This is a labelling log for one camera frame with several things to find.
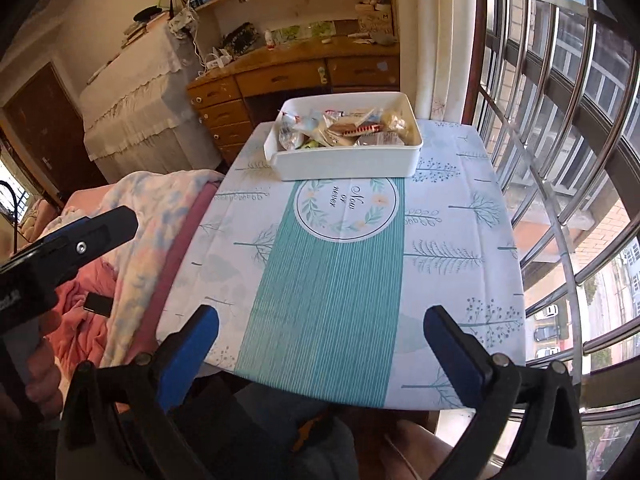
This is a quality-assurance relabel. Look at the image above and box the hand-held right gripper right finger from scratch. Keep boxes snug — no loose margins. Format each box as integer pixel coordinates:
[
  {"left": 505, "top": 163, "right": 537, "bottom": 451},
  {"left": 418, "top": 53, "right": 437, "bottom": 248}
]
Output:
[{"left": 422, "top": 305, "right": 588, "bottom": 480}]

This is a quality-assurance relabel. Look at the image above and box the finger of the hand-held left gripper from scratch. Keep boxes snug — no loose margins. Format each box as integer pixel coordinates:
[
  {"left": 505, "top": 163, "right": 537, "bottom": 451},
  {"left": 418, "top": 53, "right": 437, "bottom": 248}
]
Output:
[{"left": 30, "top": 206, "right": 139, "bottom": 273}]

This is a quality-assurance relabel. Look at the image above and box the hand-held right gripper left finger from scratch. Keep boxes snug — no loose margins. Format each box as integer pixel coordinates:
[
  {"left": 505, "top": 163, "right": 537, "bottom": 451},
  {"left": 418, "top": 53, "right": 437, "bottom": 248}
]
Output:
[{"left": 55, "top": 304, "right": 221, "bottom": 480}]

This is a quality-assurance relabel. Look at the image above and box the white plastic basket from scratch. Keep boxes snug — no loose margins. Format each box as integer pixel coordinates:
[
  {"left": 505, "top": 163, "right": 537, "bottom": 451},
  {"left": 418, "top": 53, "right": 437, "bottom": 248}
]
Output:
[{"left": 262, "top": 91, "right": 425, "bottom": 182}]

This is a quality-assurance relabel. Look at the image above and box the person's left hand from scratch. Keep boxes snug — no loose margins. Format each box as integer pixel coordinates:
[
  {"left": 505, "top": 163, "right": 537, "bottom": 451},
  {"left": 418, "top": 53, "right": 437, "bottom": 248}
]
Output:
[{"left": 24, "top": 310, "right": 67, "bottom": 418}]

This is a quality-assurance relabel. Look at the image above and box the pastel floral blanket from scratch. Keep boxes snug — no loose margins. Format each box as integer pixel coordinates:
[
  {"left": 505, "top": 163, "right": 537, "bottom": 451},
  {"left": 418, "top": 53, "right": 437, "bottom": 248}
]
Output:
[{"left": 42, "top": 169, "right": 226, "bottom": 368}]

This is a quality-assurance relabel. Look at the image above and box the small dark rectangular device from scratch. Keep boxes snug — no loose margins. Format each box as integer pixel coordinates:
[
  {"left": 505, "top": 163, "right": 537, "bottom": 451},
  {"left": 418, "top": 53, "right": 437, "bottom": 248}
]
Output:
[{"left": 85, "top": 292, "right": 113, "bottom": 318}]

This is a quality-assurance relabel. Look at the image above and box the pink mattress cover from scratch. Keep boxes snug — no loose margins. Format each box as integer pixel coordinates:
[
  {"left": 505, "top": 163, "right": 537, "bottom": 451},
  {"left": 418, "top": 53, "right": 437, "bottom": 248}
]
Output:
[{"left": 127, "top": 180, "right": 218, "bottom": 366}]

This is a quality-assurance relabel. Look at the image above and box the brown wooden door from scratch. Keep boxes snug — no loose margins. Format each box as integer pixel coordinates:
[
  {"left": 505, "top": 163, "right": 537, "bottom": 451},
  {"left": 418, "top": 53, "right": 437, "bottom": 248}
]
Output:
[{"left": 0, "top": 62, "right": 108, "bottom": 206}]

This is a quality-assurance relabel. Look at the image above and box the lace covered furniture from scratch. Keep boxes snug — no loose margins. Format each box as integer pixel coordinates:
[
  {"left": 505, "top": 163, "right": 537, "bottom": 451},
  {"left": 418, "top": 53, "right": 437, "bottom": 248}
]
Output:
[{"left": 80, "top": 25, "right": 223, "bottom": 183}]

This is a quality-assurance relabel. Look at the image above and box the white power strip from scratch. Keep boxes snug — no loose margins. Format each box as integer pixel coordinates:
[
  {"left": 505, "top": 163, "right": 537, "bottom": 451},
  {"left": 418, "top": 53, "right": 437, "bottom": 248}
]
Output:
[{"left": 202, "top": 47, "right": 233, "bottom": 68}]

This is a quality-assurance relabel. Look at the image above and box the wooden desk with drawers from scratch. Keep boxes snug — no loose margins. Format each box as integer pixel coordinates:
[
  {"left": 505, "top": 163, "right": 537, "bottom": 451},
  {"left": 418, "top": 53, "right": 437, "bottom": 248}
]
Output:
[{"left": 186, "top": 35, "right": 401, "bottom": 166}]

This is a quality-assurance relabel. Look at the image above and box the black floral case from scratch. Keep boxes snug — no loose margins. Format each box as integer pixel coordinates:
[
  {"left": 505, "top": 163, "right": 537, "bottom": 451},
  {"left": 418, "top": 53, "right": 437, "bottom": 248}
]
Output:
[{"left": 222, "top": 22, "right": 261, "bottom": 56}]

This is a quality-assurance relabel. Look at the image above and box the heap of assorted snack packets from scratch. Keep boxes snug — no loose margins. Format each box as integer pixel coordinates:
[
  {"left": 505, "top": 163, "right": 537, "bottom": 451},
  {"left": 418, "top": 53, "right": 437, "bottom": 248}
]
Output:
[{"left": 277, "top": 106, "right": 413, "bottom": 150}]

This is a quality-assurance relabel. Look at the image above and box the metal window railing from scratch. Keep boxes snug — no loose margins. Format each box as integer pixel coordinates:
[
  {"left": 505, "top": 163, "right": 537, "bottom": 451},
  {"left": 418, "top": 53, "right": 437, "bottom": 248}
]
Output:
[{"left": 462, "top": 0, "right": 640, "bottom": 476}]

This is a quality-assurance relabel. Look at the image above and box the green patterned card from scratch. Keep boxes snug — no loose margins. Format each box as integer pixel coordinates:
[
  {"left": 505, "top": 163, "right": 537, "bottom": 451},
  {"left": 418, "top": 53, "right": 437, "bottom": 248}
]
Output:
[{"left": 276, "top": 21, "right": 337, "bottom": 43}]

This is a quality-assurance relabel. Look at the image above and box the wooden bookshelf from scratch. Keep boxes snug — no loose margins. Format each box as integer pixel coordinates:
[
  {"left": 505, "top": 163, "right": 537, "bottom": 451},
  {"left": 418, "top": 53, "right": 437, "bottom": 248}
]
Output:
[{"left": 165, "top": 0, "right": 396, "bottom": 56}]

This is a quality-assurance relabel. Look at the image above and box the cream leaf print curtain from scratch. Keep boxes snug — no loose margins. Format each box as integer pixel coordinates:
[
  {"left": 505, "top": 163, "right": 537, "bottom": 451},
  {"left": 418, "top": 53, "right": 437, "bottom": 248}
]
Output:
[{"left": 387, "top": 0, "right": 481, "bottom": 123}]

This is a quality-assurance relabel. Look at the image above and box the cardboard box with drawings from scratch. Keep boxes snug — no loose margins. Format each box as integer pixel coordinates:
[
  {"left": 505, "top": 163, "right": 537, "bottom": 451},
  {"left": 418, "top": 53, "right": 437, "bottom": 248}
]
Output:
[{"left": 357, "top": 7, "right": 396, "bottom": 36}]

